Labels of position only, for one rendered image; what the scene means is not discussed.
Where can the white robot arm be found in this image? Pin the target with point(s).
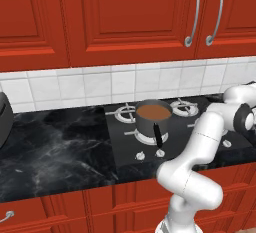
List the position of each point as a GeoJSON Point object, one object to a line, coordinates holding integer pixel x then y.
{"type": "Point", "coordinates": [200, 150]}

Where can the grey saucepan with hot chocolate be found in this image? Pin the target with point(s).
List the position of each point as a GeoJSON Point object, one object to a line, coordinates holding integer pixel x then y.
{"type": "Point", "coordinates": [153, 113]}

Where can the black gas hob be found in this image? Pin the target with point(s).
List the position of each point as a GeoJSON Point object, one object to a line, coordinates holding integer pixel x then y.
{"type": "Point", "coordinates": [123, 150]}

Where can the white hob knob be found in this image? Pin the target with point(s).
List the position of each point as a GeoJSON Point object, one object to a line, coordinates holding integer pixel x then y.
{"type": "Point", "coordinates": [160, 153]}
{"type": "Point", "coordinates": [140, 156]}
{"type": "Point", "coordinates": [227, 143]}

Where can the red upper cupboard door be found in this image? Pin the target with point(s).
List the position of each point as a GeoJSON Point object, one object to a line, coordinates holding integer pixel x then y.
{"type": "Point", "coordinates": [133, 13]}
{"type": "Point", "coordinates": [23, 17]}
{"type": "Point", "coordinates": [240, 10]}

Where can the red lower cupboard front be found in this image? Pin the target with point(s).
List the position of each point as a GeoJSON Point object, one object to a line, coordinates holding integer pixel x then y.
{"type": "Point", "coordinates": [240, 190]}
{"type": "Point", "coordinates": [133, 207]}

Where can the black rounded appliance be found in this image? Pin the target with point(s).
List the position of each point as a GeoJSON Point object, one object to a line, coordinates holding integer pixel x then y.
{"type": "Point", "coordinates": [5, 120]}

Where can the red drawer front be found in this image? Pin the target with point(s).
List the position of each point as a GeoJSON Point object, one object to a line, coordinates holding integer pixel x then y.
{"type": "Point", "coordinates": [23, 215]}

